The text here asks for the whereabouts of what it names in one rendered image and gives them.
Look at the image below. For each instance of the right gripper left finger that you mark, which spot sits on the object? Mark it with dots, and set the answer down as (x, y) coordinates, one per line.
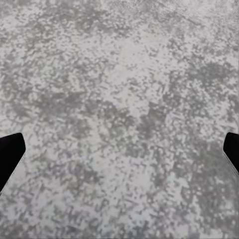
(12, 148)

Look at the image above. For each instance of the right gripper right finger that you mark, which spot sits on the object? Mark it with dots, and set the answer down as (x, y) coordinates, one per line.
(231, 148)

